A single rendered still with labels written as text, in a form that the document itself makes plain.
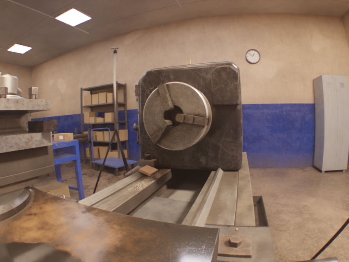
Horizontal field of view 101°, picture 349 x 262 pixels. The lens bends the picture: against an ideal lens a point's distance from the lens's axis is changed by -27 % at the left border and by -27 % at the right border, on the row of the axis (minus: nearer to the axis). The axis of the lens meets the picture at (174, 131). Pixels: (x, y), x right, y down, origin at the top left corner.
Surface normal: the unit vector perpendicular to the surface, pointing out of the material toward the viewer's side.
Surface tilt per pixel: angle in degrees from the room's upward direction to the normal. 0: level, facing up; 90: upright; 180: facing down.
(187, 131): 90
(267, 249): 0
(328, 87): 90
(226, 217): 0
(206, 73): 90
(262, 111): 90
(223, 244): 0
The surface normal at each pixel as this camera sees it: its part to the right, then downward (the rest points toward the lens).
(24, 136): 0.93, -0.01
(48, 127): 0.52, 0.22
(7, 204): 0.74, -0.66
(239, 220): -0.04, -1.00
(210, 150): -0.32, 0.07
